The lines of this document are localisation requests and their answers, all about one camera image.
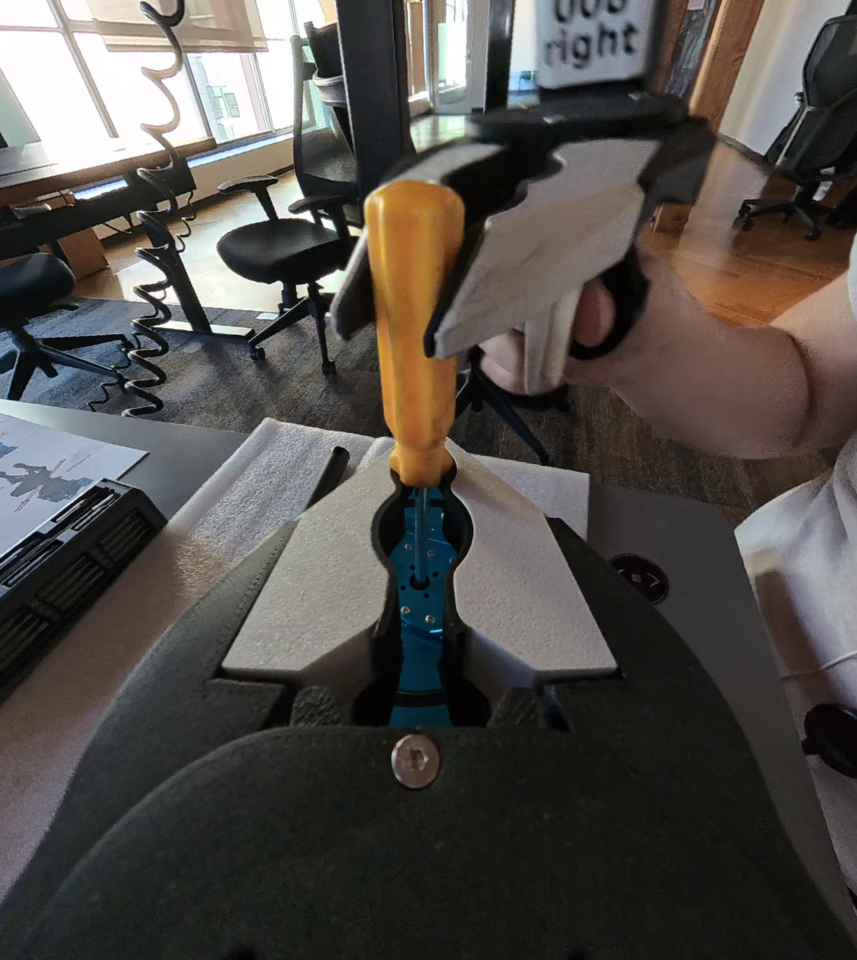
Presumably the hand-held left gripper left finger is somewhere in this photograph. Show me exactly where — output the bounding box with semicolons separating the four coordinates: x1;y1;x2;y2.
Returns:
220;448;403;689

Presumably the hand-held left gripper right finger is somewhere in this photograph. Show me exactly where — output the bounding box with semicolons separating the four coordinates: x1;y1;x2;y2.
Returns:
442;441;620;684

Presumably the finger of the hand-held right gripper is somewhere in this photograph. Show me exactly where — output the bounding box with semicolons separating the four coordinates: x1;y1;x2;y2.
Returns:
423;142;664;361
328;141;550;344

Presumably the blue round metal disc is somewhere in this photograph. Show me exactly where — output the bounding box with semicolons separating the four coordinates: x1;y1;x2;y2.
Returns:
387;486;471;727

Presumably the yellow handled screwdriver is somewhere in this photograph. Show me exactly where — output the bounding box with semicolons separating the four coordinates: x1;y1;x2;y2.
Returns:
363;178;469;594

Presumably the person's right forearm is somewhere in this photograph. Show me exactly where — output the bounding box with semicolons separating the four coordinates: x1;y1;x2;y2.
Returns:
661;255;857;460

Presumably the black round desk button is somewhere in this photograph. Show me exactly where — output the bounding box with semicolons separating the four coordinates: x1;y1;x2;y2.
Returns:
607;552;671;606

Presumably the grey desk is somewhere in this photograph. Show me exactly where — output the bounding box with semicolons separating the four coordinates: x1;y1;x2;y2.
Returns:
0;393;857;960

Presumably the person's right hand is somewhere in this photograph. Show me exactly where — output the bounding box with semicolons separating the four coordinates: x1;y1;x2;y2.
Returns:
473;247;700;402

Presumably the wooden pillar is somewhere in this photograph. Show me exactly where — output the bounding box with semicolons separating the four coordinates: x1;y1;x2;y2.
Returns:
653;0;767;234

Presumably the black office chair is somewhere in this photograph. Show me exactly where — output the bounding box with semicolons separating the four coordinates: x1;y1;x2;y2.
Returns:
217;22;370;376
734;15;857;241

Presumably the black bit case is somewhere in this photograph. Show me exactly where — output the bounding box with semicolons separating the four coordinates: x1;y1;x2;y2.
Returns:
0;478;169;755

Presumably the open instruction booklet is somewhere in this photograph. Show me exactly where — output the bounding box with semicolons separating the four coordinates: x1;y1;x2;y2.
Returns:
0;408;150;601

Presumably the person's white shirt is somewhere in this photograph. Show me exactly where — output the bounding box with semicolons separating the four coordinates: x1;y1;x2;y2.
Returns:
734;201;857;960

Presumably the cardboard box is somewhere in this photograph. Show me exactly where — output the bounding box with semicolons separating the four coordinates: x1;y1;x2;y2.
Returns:
46;225;111;279

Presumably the dark top table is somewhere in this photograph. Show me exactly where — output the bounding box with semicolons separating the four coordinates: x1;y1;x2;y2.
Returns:
0;135;220;279

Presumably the black stool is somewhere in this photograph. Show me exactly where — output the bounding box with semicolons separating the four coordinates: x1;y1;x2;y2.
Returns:
0;253;126;402

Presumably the black metal post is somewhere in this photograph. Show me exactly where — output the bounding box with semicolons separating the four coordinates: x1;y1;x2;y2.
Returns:
337;0;409;207

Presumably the black coiled cable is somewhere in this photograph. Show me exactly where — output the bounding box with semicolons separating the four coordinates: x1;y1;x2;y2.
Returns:
119;0;201;420

